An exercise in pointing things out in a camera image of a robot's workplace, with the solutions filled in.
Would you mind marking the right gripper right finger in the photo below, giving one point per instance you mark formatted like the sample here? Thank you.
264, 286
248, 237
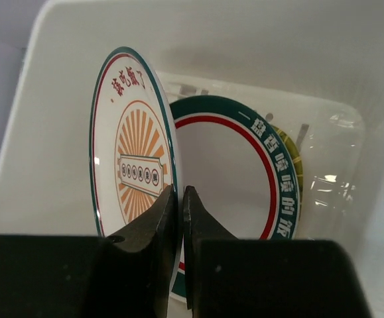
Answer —
230, 277

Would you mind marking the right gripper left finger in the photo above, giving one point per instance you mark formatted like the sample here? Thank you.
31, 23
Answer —
126, 274

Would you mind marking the white plate orange sunburst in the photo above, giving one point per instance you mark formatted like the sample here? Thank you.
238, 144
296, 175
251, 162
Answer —
133, 148

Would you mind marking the white plate green red rim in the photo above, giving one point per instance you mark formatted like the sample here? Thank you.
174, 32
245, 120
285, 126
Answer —
239, 166

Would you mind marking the square woven bamboo tray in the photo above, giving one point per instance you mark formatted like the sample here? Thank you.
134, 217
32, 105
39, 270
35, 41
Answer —
296, 160

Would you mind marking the white plastic bin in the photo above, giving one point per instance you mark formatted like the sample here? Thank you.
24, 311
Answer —
316, 66

